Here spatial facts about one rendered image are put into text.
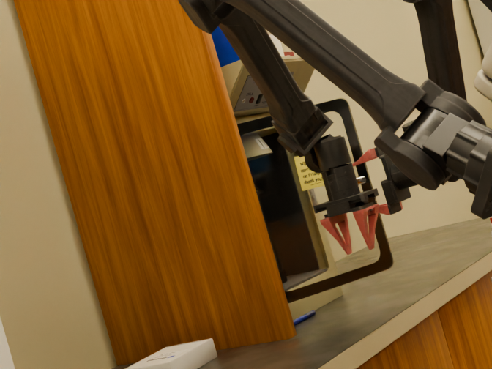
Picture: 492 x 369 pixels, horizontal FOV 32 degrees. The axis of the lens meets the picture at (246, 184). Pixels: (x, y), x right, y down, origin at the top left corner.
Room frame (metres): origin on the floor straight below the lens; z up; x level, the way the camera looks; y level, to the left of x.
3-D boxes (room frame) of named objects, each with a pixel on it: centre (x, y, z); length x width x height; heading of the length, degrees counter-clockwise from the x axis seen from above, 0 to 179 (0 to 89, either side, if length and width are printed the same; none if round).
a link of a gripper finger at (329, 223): (1.51, -0.15, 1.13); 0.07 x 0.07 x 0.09; 55
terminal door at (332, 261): (1.87, -0.13, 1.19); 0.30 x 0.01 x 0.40; 110
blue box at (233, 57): (1.84, -0.06, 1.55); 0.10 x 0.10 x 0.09; 55
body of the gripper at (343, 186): (1.51, -0.16, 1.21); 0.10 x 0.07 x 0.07; 55
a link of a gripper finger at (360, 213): (1.50, -0.17, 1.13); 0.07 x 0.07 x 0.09; 55
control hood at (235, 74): (1.91, -0.11, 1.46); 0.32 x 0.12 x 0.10; 145
